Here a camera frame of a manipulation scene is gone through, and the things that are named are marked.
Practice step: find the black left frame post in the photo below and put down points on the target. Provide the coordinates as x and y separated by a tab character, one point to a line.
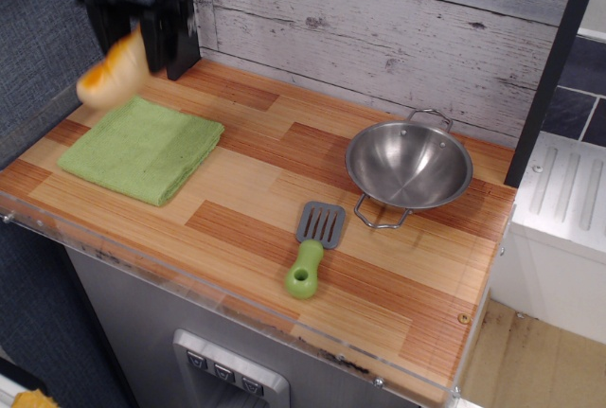
187	48

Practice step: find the white toy sink unit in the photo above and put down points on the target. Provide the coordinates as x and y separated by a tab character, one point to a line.
552	260

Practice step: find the yellow object bottom corner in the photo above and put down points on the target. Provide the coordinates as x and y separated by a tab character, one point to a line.
33	399

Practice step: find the green folded cloth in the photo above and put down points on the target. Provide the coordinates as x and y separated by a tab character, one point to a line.
142	150

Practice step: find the silver dispenser panel with buttons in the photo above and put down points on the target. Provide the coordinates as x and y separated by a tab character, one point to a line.
214	376

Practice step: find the black right frame post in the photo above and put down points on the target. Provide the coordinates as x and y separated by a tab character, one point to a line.
561	48

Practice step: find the black frame post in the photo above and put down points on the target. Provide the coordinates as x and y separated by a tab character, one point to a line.
187	48
561	48

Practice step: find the clear acrylic edge guard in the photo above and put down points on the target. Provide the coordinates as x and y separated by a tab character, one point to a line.
140	301

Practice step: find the grey spatula green handle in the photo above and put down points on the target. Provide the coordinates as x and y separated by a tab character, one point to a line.
319	229

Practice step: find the steel two-handled bowl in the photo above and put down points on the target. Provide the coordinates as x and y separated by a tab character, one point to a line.
412	164

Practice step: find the toy bread loaf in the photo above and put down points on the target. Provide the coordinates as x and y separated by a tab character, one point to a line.
118	77

